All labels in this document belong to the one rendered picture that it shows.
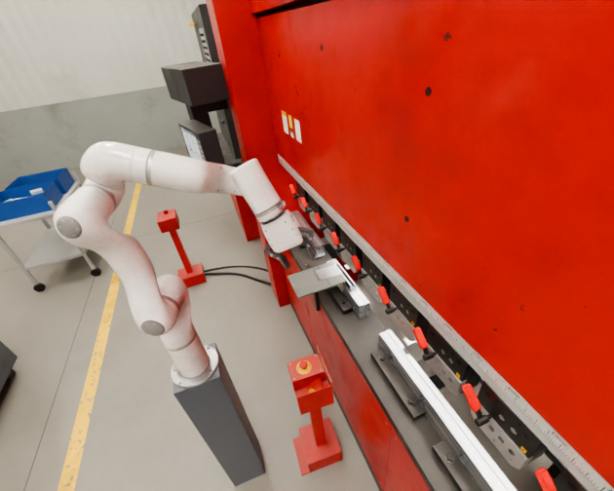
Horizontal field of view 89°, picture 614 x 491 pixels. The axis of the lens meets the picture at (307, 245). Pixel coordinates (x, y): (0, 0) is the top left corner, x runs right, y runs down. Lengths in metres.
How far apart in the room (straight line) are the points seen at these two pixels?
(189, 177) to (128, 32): 7.31
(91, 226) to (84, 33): 7.35
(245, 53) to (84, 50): 6.34
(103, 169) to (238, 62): 1.31
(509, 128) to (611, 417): 0.49
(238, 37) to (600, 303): 1.90
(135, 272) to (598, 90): 1.06
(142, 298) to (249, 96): 1.39
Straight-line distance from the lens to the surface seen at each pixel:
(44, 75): 8.41
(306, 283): 1.62
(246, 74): 2.06
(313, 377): 1.56
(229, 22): 2.05
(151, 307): 1.09
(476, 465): 1.25
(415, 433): 1.35
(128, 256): 1.03
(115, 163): 0.89
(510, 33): 0.65
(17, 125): 8.79
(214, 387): 1.42
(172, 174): 0.85
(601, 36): 0.57
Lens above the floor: 2.09
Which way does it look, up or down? 36 degrees down
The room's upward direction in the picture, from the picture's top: 7 degrees counter-clockwise
